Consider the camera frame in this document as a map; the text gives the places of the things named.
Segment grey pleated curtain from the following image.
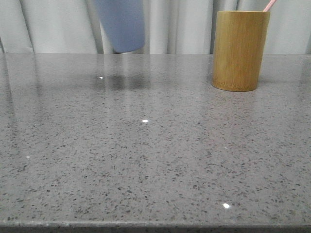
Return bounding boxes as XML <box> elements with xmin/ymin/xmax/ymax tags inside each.
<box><xmin>0</xmin><ymin>0</ymin><xmax>311</xmax><ymax>54</ymax></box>

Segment bamboo wooden cup holder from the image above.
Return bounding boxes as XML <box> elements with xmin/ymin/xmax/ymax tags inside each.
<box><xmin>212</xmin><ymin>11</ymin><xmax>270</xmax><ymax>92</ymax></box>

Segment pink chopstick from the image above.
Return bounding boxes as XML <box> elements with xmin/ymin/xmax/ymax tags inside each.
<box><xmin>263</xmin><ymin>0</ymin><xmax>277</xmax><ymax>12</ymax></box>

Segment blue plastic cup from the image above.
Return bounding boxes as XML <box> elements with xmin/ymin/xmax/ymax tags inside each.
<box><xmin>94</xmin><ymin>0</ymin><xmax>145</xmax><ymax>53</ymax></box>

